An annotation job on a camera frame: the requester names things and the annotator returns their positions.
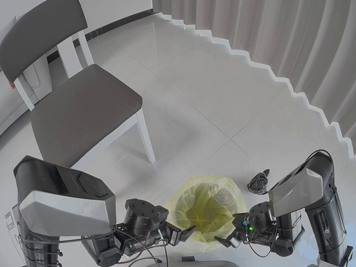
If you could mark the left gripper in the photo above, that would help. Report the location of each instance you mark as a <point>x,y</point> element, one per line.
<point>164,238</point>

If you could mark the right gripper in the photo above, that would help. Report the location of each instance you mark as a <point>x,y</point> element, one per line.
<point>250,238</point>

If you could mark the yellow plastic bag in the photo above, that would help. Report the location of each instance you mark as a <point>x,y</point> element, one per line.
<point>178,207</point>

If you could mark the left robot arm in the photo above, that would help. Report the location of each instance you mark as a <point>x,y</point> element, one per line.
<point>66,204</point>

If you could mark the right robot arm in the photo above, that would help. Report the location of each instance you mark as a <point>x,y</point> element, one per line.
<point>297,193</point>

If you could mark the crumpled black plastic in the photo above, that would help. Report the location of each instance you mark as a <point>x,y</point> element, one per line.
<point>258,183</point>

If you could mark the grey and white chair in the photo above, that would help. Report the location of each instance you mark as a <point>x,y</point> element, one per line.
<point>83,107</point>

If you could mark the pale grey curtain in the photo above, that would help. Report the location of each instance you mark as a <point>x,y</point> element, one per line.
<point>278,24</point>

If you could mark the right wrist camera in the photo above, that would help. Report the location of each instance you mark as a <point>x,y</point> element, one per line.
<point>239,220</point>

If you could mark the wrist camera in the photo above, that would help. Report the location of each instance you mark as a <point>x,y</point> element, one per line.
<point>239,220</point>
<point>110,256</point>

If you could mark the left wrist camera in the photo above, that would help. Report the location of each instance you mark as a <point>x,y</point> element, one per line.
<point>110,256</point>

